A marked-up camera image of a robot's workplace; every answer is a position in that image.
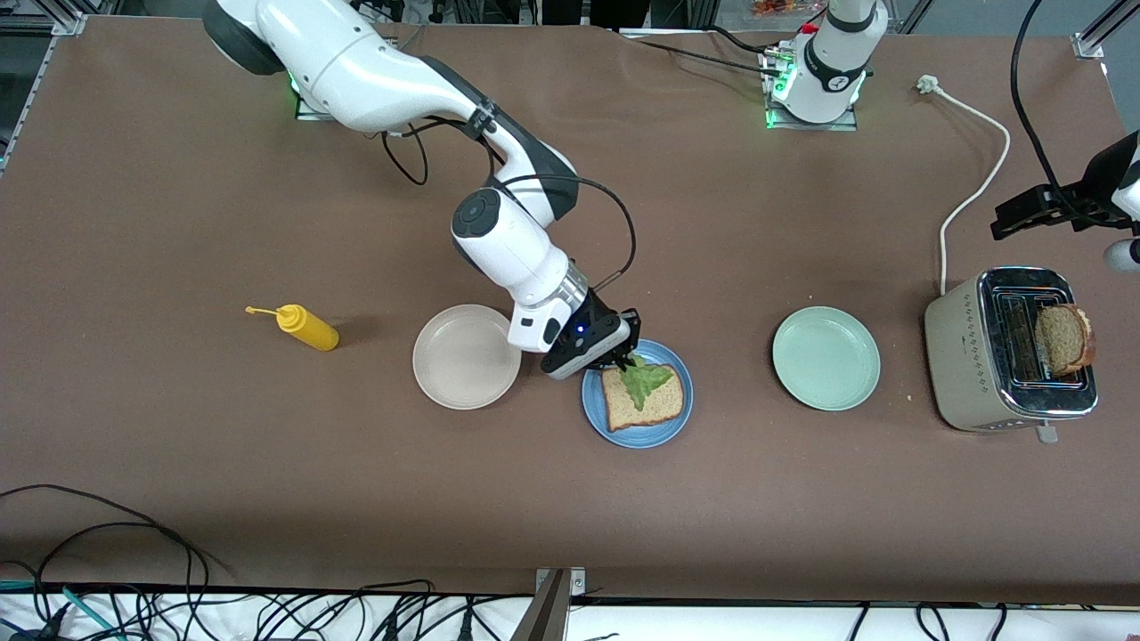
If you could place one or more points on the beige round plate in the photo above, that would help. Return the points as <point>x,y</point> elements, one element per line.
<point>467,357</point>

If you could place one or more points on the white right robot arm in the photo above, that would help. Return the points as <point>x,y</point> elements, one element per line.
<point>356,62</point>

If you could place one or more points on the orange snack bag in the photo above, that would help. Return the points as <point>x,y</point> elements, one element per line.
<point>775,9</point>

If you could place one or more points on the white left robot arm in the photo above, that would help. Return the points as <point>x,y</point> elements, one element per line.
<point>828,71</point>

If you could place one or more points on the aluminium frame profile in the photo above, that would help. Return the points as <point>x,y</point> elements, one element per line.
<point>1088,44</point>
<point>44,24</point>

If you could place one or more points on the beige chrome toaster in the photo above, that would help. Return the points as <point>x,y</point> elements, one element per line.
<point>966,365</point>

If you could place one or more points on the dark metal post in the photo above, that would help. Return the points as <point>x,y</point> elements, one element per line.
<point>543,619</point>

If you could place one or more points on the brown bread slice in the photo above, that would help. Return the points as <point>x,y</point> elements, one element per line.
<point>1064,338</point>
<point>663,405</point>

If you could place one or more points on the small metal table bracket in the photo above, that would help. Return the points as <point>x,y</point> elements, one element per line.
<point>577,583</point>

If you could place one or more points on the blue round plate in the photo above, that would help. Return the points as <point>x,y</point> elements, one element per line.
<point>637,439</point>

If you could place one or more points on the yellow mustard squeeze bottle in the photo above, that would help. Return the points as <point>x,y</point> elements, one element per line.
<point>312,331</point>

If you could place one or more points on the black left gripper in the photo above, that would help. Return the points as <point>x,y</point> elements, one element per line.
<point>1088,198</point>

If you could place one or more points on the mint green round plate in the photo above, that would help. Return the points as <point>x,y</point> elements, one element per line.
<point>826,358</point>

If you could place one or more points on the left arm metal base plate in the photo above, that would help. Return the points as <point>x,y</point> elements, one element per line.
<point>846,123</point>

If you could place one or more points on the green lettuce leaf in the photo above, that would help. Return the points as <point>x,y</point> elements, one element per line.
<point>646,383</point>

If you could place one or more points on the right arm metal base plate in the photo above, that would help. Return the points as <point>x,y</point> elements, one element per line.
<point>307,114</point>

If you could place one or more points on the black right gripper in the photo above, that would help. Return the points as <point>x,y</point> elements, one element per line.
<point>598,320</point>

